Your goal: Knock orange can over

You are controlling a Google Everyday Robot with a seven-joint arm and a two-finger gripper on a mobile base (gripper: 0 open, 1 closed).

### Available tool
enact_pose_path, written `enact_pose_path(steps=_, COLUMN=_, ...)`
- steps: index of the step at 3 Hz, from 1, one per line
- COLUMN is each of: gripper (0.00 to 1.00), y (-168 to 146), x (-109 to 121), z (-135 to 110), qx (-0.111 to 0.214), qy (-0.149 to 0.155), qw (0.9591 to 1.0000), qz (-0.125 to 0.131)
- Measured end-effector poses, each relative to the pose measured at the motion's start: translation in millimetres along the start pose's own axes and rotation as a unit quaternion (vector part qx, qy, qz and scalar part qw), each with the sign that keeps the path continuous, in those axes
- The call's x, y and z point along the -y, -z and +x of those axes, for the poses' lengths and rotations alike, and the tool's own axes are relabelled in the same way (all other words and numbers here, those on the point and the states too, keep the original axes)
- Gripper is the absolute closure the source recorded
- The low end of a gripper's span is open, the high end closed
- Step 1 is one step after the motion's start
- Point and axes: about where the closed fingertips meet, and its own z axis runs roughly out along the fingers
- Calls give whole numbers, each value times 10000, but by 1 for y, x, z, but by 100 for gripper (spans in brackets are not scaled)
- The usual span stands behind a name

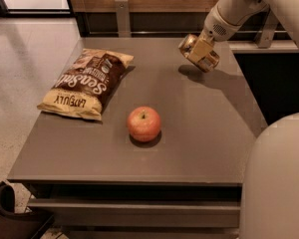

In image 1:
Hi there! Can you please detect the metal rail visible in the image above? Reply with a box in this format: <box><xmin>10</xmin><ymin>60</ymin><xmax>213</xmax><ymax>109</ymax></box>
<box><xmin>86</xmin><ymin>31</ymin><xmax>291</xmax><ymax>39</ymax></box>

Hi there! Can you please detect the grey drawer cabinet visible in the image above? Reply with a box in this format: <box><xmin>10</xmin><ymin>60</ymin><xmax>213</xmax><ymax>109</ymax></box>
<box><xmin>8</xmin><ymin>38</ymin><xmax>264</xmax><ymax>238</ymax></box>

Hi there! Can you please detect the metal bracket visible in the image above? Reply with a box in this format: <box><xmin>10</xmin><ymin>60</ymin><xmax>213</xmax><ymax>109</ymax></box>
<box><xmin>255</xmin><ymin>10</ymin><xmax>279</xmax><ymax>49</ymax></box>
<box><xmin>115</xmin><ymin>0</ymin><xmax>132</xmax><ymax>38</ymax></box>

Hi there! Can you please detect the orange soda can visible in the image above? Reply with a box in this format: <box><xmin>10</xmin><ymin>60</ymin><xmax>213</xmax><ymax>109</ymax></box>
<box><xmin>178</xmin><ymin>34</ymin><xmax>220</xmax><ymax>73</ymax></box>

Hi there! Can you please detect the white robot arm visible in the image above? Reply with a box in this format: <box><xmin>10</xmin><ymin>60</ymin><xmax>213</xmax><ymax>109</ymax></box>
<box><xmin>187</xmin><ymin>0</ymin><xmax>299</xmax><ymax>239</ymax></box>

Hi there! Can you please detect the left metal bracket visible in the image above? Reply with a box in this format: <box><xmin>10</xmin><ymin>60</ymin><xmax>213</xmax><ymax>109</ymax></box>
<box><xmin>115</xmin><ymin>0</ymin><xmax>132</xmax><ymax>38</ymax></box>

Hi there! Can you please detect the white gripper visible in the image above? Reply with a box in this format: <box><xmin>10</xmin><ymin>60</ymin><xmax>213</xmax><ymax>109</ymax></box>
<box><xmin>188</xmin><ymin>4</ymin><xmax>242</xmax><ymax>64</ymax></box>

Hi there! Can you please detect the right metal bracket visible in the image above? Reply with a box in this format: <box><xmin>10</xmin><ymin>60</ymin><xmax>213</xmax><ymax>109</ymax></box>
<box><xmin>255</xmin><ymin>10</ymin><xmax>279</xmax><ymax>49</ymax></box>

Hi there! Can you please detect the red apple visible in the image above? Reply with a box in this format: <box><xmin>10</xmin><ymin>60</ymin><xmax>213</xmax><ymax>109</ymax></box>
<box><xmin>127</xmin><ymin>107</ymin><xmax>161</xmax><ymax>142</ymax></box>

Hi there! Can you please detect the black chair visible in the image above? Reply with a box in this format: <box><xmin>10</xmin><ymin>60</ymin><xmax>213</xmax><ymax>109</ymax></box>
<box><xmin>0</xmin><ymin>182</ymin><xmax>54</xmax><ymax>239</ymax></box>

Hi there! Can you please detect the brown sea salt chip bag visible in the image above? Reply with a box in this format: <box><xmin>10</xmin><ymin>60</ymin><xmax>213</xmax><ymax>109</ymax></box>
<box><xmin>38</xmin><ymin>49</ymin><xmax>134</xmax><ymax>120</ymax></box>

